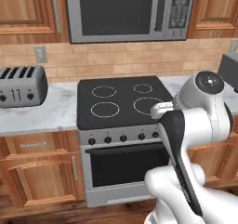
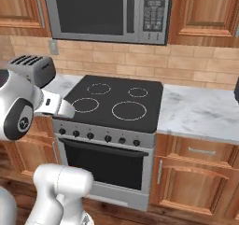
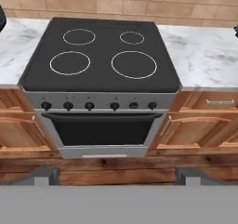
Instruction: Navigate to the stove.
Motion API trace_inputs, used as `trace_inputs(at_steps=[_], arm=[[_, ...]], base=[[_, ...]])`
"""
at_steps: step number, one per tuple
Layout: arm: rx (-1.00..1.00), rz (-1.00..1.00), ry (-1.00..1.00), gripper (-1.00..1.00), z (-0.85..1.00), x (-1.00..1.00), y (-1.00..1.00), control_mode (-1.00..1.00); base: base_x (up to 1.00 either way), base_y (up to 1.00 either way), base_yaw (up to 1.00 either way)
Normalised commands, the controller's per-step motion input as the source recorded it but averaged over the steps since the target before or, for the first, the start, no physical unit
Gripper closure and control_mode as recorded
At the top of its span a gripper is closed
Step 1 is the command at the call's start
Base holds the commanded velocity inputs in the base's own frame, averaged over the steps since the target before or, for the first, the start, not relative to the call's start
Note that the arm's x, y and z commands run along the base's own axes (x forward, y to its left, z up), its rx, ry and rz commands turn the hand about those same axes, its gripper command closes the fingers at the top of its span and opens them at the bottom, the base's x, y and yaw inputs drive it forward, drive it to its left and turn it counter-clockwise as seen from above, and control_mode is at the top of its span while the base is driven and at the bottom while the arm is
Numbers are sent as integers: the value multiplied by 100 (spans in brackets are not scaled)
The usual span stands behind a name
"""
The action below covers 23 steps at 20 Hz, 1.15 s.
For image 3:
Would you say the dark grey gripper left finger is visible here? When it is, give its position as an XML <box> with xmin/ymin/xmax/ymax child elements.
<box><xmin>5</xmin><ymin>165</ymin><xmax>60</xmax><ymax>187</ymax></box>

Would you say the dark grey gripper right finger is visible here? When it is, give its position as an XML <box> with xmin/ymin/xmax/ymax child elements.
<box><xmin>174</xmin><ymin>166</ymin><xmax>234</xmax><ymax>187</ymax></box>

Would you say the silver stove bottom drawer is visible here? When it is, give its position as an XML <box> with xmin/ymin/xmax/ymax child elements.
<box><xmin>58</xmin><ymin>144</ymin><xmax>150</xmax><ymax>160</ymax></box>

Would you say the black stove knob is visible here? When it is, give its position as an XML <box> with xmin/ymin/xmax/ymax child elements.
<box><xmin>109</xmin><ymin>100</ymin><xmax>121</xmax><ymax>112</ymax></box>
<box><xmin>62</xmin><ymin>100</ymin><xmax>74</xmax><ymax>112</ymax></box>
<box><xmin>147</xmin><ymin>100</ymin><xmax>158</xmax><ymax>112</ymax></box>
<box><xmin>84</xmin><ymin>100</ymin><xmax>96</xmax><ymax>112</ymax></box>
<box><xmin>41</xmin><ymin>100</ymin><xmax>53</xmax><ymax>112</ymax></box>

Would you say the black and silver stove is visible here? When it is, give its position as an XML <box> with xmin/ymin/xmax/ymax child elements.
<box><xmin>18</xmin><ymin>17</ymin><xmax>182</xmax><ymax>160</ymax></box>

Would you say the wooden cupboard door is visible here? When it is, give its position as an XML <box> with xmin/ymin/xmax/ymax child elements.
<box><xmin>156</xmin><ymin>111</ymin><xmax>238</xmax><ymax>151</ymax></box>
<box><xmin>0</xmin><ymin>111</ymin><xmax>54</xmax><ymax>152</ymax></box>

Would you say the black glass oven door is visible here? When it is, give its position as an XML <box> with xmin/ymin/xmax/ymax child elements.
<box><xmin>34</xmin><ymin>111</ymin><xmax>168</xmax><ymax>149</ymax></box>

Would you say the wooden drawer front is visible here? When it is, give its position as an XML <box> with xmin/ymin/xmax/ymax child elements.
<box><xmin>170</xmin><ymin>90</ymin><xmax>238</xmax><ymax>112</ymax></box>
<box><xmin>0</xmin><ymin>88</ymin><xmax>33</xmax><ymax>112</ymax></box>

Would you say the black rounded object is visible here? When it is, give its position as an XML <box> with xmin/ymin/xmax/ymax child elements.
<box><xmin>0</xmin><ymin>5</ymin><xmax>7</xmax><ymax>33</ymax></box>

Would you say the silver cupboard door handle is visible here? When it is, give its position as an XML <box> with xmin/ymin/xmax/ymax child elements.
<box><xmin>31</xmin><ymin>114</ymin><xmax>46</xmax><ymax>139</ymax></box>
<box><xmin>159</xmin><ymin>114</ymin><xmax>173</xmax><ymax>138</ymax></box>

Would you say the silver drawer handle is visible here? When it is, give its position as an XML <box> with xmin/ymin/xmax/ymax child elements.
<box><xmin>205</xmin><ymin>99</ymin><xmax>235</xmax><ymax>106</ymax></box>

